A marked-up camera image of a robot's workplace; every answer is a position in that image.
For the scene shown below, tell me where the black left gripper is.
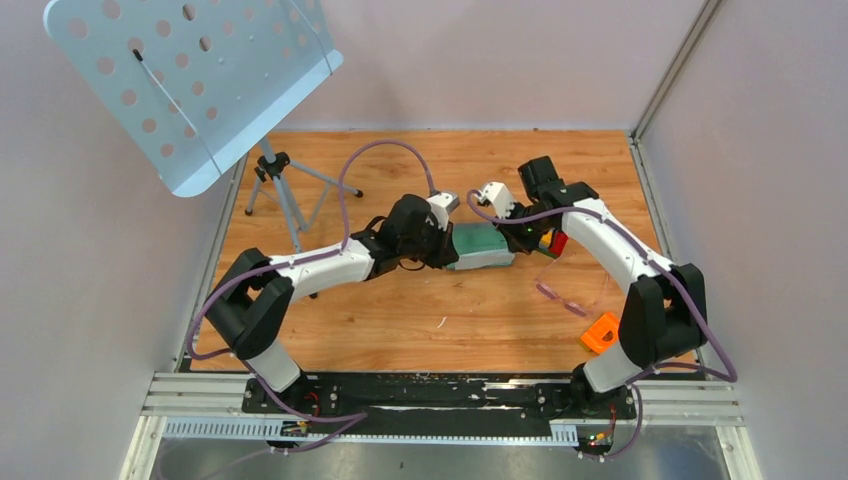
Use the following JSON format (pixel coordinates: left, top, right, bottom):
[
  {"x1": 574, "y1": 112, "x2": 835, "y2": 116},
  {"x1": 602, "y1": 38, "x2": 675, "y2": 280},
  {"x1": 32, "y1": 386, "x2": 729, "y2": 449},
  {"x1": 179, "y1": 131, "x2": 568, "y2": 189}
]
[{"x1": 399, "y1": 216, "x2": 459, "y2": 270}]

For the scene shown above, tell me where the grey glasses case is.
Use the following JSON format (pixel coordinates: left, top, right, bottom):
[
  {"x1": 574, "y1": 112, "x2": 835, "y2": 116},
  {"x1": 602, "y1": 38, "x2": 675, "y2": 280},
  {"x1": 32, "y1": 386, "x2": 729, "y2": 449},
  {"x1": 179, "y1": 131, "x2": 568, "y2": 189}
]
[{"x1": 447, "y1": 222, "x2": 515, "y2": 271}]

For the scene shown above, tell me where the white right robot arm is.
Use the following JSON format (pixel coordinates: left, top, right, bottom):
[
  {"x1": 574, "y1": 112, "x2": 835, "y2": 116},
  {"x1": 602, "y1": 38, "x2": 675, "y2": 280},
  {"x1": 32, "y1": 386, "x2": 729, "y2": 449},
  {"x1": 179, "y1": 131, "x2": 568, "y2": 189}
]
[{"x1": 478, "y1": 156, "x2": 708, "y2": 418}]

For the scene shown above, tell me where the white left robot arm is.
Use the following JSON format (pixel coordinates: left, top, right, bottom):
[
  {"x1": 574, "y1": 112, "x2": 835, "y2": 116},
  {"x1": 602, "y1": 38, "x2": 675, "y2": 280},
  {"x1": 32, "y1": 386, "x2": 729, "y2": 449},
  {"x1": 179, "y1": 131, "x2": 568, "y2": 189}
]
[{"x1": 204, "y1": 192, "x2": 460, "y2": 413}]

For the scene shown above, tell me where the colourful toy brick block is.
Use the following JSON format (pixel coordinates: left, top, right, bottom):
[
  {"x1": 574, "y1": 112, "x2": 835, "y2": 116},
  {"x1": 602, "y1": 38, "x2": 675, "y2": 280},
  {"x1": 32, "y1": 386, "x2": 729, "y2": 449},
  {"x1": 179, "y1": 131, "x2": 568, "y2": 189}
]
[{"x1": 537, "y1": 229, "x2": 569, "y2": 259}]

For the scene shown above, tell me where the orange tape dispenser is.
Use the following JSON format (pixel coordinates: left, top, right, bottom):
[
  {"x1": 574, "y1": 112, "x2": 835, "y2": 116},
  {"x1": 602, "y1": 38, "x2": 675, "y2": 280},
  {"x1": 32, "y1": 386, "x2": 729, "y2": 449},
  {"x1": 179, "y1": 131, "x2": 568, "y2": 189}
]
[{"x1": 580, "y1": 312, "x2": 620, "y2": 355}]

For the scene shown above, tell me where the blue music stand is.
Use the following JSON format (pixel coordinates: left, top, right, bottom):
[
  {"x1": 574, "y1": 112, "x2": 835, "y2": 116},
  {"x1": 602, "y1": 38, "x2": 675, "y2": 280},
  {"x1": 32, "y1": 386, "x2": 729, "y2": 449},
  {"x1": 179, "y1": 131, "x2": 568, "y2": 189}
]
[{"x1": 43, "y1": 1, "x2": 343, "y2": 237}]

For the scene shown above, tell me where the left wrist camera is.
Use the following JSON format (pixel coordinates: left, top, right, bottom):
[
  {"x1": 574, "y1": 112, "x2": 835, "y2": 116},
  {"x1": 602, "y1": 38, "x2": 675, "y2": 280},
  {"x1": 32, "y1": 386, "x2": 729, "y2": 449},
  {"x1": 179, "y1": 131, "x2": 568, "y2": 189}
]
[{"x1": 426, "y1": 192, "x2": 460, "y2": 231}]

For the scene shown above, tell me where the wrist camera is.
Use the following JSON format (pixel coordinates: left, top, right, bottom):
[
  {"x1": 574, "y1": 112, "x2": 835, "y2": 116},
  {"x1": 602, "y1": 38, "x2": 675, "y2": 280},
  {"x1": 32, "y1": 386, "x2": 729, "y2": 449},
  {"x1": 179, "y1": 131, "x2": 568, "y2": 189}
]
[
  {"x1": 476, "y1": 182, "x2": 516, "y2": 219},
  {"x1": 426, "y1": 192, "x2": 460, "y2": 231}
]

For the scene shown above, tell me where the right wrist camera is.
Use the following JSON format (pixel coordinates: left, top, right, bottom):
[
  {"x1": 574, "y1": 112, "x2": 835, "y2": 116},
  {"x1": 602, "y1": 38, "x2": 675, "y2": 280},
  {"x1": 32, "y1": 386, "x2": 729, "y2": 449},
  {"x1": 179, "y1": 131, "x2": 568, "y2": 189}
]
[{"x1": 476, "y1": 182, "x2": 516, "y2": 219}]

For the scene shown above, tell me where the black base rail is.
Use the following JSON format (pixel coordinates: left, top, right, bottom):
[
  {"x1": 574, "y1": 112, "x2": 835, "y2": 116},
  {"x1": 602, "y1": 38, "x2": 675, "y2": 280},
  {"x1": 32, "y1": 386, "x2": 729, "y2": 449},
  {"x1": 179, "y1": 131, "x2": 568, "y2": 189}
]
[{"x1": 279, "y1": 372, "x2": 636, "y2": 438}]

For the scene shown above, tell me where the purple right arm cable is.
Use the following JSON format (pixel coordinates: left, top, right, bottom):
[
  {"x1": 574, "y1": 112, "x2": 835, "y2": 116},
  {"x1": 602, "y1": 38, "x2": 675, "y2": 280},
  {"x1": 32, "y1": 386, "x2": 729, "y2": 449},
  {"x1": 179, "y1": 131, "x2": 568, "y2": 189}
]
[{"x1": 466, "y1": 190, "x2": 739, "y2": 462}]

